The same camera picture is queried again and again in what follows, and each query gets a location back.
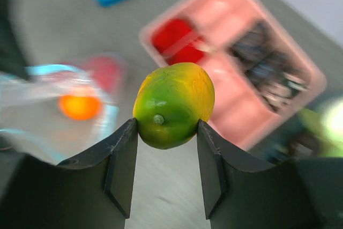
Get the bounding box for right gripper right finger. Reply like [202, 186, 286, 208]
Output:
[197, 121, 342, 229]

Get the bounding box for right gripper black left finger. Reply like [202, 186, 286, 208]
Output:
[1, 119, 138, 228]

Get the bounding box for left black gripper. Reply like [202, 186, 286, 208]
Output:
[1, 0, 29, 80]

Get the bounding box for clear zip top bag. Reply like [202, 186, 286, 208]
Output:
[1, 53, 127, 164]

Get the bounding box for orange fruit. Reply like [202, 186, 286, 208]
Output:
[58, 95, 102, 121]

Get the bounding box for green yellow mango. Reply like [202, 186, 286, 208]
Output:
[133, 62, 215, 150]

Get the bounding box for red apple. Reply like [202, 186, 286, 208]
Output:
[81, 55, 125, 93]

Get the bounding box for teal fruit tray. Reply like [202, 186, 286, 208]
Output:
[251, 108, 342, 165]

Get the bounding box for pink compartment tray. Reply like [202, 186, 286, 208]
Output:
[140, 0, 326, 150]

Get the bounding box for dark patterned roll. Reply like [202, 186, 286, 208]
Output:
[244, 51, 289, 87]
[229, 20, 271, 62]

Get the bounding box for red item in tray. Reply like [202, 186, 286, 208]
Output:
[167, 45, 205, 65]
[151, 18, 193, 54]

